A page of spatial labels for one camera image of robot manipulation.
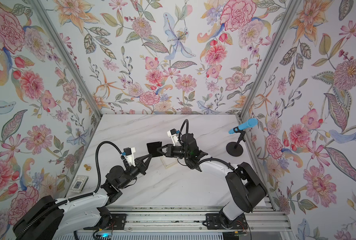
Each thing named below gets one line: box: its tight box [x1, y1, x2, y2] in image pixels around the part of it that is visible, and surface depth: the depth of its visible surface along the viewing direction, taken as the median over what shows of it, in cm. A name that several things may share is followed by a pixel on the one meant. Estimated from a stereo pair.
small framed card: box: [69, 175, 89, 193], surface depth 87 cm
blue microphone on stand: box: [226, 118, 258, 157], surface depth 102 cm
